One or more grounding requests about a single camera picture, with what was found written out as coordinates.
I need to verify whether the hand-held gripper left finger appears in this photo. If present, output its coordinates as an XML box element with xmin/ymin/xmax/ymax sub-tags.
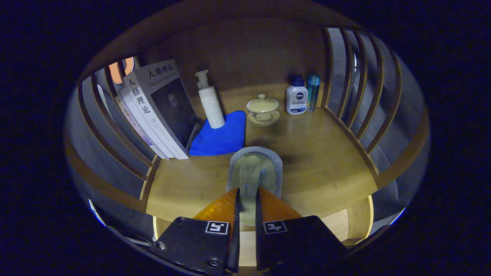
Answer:
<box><xmin>148</xmin><ymin>187</ymin><xmax>241</xmax><ymax>276</ymax></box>

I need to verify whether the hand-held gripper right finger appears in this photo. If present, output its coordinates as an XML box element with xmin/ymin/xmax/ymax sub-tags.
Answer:
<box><xmin>254</xmin><ymin>186</ymin><xmax>348</xmax><ymax>273</ymax></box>

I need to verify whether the pale green slipper grey sole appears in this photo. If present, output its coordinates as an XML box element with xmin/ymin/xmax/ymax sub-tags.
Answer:
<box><xmin>226</xmin><ymin>146</ymin><xmax>283</xmax><ymax>227</ymax></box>

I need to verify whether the wooden countertop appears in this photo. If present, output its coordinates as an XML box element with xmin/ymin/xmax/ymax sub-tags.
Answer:
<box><xmin>146</xmin><ymin>82</ymin><xmax>378</xmax><ymax>223</ymax></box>

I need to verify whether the wooden cabinet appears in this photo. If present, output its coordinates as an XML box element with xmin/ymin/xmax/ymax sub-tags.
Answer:
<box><xmin>65</xmin><ymin>0</ymin><xmax>430</xmax><ymax>250</ymax></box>

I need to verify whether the blue cloth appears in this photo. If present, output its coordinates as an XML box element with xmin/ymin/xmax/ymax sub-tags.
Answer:
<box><xmin>189</xmin><ymin>110</ymin><xmax>246</xmax><ymax>156</ymax></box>

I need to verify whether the beige lidded tea cup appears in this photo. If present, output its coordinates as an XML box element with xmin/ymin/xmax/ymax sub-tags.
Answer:
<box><xmin>246</xmin><ymin>94</ymin><xmax>280</xmax><ymax>127</ymax></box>

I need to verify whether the white pump bottle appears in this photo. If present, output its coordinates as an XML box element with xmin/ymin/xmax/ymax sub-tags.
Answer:
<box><xmin>195</xmin><ymin>69</ymin><xmax>226</xmax><ymax>129</ymax></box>

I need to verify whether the white lotion bottle blue cap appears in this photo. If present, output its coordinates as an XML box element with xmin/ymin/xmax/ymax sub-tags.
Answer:
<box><xmin>285</xmin><ymin>75</ymin><xmax>309</xmax><ymax>115</ymax></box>

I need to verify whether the white book with dark cover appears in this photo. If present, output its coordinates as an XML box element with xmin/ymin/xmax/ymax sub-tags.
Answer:
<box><xmin>132</xmin><ymin>59</ymin><xmax>202</xmax><ymax>159</ymax></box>

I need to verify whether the lavender book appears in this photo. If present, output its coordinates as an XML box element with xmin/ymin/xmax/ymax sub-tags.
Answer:
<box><xmin>115</xmin><ymin>96</ymin><xmax>169</xmax><ymax>159</ymax></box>

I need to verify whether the teal bottle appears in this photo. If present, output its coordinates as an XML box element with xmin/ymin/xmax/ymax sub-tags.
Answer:
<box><xmin>306</xmin><ymin>74</ymin><xmax>321</xmax><ymax>113</ymax></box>

